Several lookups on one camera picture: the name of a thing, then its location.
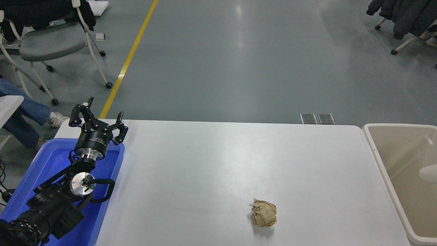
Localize small white side table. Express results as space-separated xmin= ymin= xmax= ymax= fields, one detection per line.
xmin=0 ymin=95 xmax=24 ymax=128

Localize white flat board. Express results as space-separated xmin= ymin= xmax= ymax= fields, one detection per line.
xmin=88 ymin=0 xmax=110 ymax=16

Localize crumpled tan paper ball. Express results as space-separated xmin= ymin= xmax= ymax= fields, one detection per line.
xmin=249 ymin=199 xmax=277 ymax=228

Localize grey seat white frame chair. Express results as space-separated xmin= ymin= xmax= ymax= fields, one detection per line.
xmin=0 ymin=0 xmax=113 ymax=106

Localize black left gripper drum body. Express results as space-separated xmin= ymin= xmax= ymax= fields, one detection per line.
xmin=74 ymin=120 xmax=114 ymax=154

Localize white paper cup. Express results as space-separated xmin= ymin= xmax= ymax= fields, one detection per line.
xmin=419 ymin=164 xmax=437 ymax=185

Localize black jacket on chair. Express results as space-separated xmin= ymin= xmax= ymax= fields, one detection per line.
xmin=0 ymin=0 xmax=97 ymax=41

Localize dark coats on chair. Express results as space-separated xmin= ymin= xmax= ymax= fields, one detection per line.
xmin=366 ymin=0 xmax=437 ymax=39

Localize white frame wheeled chair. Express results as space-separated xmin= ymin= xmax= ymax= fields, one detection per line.
xmin=375 ymin=19 xmax=437 ymax=55

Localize blue plastic tray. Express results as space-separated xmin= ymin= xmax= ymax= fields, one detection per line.
xmin=0 ymin=138 xmax=125 ymax=246

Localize black floor cable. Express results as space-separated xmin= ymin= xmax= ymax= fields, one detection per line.
xmin=0 ymin=160 xmax=16 ymax=205

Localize large pale plastic bin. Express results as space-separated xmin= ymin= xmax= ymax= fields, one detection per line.
xmin=362 ymin=124 xmax=437 ymax=246

